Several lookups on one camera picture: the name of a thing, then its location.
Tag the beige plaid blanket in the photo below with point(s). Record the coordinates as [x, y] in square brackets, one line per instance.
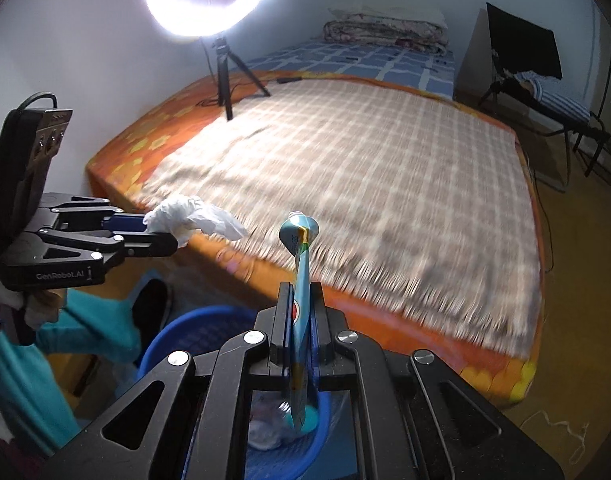
[385, 185]

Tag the teal tube sachet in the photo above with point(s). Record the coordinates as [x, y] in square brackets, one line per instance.
[301, 270]

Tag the white pillow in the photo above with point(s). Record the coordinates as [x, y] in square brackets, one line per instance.
[385, 12]

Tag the white tissue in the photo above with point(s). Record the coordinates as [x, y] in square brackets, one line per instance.
[195, 217]

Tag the person's teal clothing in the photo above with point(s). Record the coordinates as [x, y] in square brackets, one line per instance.
[25, 385]

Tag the clear bottle with teal cap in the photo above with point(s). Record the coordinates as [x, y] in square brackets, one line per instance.
[265, 425]

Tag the black tripod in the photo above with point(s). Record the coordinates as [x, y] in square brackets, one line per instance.
[224, 75]

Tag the blue striped cushion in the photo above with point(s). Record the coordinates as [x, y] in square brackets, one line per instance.
[560, 97]

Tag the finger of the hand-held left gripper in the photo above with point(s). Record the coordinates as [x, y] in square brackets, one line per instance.
[145, 245]
[125, 222]

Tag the blue plastic basket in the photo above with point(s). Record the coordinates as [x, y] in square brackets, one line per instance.
[195, 325]

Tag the orange patterned mattress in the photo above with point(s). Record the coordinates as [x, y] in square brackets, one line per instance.
[135, 150]

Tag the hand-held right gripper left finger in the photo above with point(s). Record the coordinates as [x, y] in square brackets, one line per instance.
[281, 325]

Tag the folded floral quilt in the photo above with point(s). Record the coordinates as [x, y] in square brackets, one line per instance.
[385, 35]

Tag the person's left hand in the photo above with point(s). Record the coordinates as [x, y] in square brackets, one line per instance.
[42, 310]

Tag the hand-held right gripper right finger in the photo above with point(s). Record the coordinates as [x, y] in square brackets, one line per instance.
[319, 325]

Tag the black folding chair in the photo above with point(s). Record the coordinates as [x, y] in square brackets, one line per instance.
[525, 40]

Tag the blue checkered bed sheet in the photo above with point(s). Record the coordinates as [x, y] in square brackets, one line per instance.
[360, 62]

